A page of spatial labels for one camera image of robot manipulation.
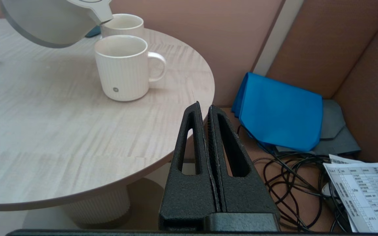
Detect teal sachet holder tray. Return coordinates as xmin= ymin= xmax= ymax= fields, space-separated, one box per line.
xmin=85 ymin=26 xmax=102 ymax=38

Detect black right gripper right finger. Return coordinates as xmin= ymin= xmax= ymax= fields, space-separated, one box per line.
xmin=207 ymin=105 xmax=281 ymax=216

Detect blue folded cloth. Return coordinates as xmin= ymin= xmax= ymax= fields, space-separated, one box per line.
xmin=231 ymin=72 xmax=324 ymax=153

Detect white electric kettle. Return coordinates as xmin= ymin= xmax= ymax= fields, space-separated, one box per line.
xmin=0 ymin=0 xmax=114 ymax=49

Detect grey folded cloth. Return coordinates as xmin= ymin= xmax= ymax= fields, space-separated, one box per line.
xmin=274 ymin=99 xmax=362 ymax=157

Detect plain white ribbed mug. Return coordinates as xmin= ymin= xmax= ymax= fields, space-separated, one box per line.
xmin=100 ymin=13 xmax=145 ymax=40

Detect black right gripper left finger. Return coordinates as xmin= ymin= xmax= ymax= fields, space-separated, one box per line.
xmin=158 ymin=101 xmax=221 ymax=230

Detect white ribbed mug with logo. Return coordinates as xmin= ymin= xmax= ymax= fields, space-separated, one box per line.
xmin=94 ymin=35 xmax=167 ymax=102

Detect black tangled cables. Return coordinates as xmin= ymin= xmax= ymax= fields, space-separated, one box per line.
xmin=238 ymin=125 xmax=378 ymax=234

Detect white ribbed table pedestal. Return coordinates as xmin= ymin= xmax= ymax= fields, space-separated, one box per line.
xmin=62 ymin=185 xmax=131 ymax=227

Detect printed white paper sheet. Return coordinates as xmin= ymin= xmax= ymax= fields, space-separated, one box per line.
xmin=323 ymin=154 xmax=378 ymax=234

